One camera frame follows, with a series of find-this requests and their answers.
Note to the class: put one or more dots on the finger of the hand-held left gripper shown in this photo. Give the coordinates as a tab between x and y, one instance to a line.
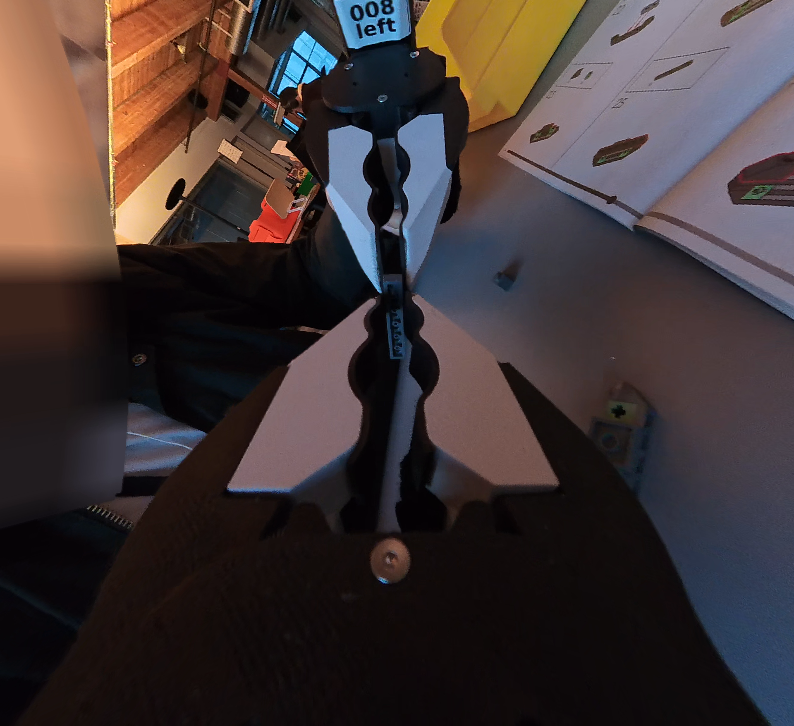
347	174
428	180

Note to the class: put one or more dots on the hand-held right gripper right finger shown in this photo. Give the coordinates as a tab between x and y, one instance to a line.
490	428

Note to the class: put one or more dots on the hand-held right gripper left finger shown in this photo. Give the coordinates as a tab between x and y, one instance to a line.
298	428

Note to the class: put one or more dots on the small grey brick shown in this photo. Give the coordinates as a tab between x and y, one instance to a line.
505	281

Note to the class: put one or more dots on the dark brick with green tile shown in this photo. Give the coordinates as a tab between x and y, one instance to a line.
620	434

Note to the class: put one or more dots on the dark grey brick plate assembly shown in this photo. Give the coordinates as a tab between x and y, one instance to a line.
396	329

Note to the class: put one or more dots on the person's left forearm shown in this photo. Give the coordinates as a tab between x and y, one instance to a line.
217	304

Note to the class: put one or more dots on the tan cardboard box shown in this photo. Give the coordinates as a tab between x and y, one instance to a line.
277	199

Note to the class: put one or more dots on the orange crate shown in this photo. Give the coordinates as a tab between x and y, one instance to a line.
270	227

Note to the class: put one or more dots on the person in dark jacket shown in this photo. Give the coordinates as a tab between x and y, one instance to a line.
161	447

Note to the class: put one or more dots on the yellow parts bin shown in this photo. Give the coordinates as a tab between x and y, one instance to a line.
527	6

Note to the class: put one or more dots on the black pendant lamp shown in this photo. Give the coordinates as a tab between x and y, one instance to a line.
175	194

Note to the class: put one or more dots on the open instruction booklet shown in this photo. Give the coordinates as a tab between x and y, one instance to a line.
682	118

